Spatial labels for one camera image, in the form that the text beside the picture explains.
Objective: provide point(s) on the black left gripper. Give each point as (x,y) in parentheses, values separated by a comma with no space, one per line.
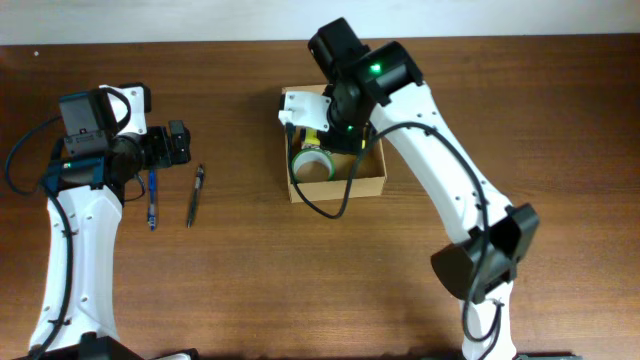
(163,147)

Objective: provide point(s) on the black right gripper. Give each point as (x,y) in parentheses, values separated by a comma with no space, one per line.
(343,145)

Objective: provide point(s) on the yellow highlighter marker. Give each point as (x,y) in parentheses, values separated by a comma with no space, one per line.
(309,138)

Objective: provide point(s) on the green tape roll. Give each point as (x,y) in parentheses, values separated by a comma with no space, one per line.
(312,165)

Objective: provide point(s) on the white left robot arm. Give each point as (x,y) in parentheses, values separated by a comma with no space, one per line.
(106,145)

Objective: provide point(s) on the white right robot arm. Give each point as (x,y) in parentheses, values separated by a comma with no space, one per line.
(381,94)

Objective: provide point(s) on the blue pen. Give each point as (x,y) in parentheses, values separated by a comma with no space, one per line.
(152,187)

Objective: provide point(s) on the open cardboard box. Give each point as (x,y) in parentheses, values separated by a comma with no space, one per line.
(370,177)

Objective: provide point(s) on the black pen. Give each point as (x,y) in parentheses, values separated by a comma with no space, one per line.
(193,205)

